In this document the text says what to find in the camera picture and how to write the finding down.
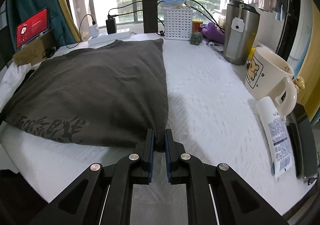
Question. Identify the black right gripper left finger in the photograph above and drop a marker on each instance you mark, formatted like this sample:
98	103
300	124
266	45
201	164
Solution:
102	194

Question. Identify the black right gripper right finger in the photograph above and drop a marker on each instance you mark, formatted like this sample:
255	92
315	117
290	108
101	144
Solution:
215	194

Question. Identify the dark grey t-shirt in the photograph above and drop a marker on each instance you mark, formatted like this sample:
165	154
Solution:
108	96

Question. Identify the white lotion tube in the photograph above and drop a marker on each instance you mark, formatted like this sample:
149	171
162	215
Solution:
277	136

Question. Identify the black smartphone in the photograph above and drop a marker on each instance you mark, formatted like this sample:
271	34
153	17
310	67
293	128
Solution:
303	145

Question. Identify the cream bear mug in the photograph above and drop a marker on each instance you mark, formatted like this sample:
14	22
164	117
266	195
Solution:
270	75

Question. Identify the yellow curtain right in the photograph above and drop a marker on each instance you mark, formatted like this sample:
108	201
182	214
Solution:
310	70

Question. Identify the white folded garment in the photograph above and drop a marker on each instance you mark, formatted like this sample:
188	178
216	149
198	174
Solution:
12	79

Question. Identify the small green figurine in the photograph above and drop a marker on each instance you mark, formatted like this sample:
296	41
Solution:
196	38

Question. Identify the brown cardboard box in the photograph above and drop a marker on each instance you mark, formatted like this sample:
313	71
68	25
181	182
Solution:
33	52

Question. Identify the purple plush toy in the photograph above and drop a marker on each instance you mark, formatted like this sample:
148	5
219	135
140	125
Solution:
213	33

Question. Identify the white power strip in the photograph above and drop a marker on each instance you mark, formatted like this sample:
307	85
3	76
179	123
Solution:
105	37

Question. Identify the white charger plug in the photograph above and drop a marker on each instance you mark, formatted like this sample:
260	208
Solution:
94	31

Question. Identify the red yellow jar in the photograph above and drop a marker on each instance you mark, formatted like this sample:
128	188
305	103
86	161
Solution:
197	26

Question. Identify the black charger plug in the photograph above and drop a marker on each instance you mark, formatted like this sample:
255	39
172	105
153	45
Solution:
111	24

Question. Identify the stainless steel tumbler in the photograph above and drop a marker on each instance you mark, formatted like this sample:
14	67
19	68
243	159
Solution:
242	21

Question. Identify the white perforated basket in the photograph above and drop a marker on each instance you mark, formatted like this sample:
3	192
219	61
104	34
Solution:
178	23

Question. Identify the red screen tablet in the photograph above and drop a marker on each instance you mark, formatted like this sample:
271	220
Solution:
32	27

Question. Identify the blue cloth in basket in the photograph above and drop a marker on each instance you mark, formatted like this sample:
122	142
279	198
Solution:
172	3

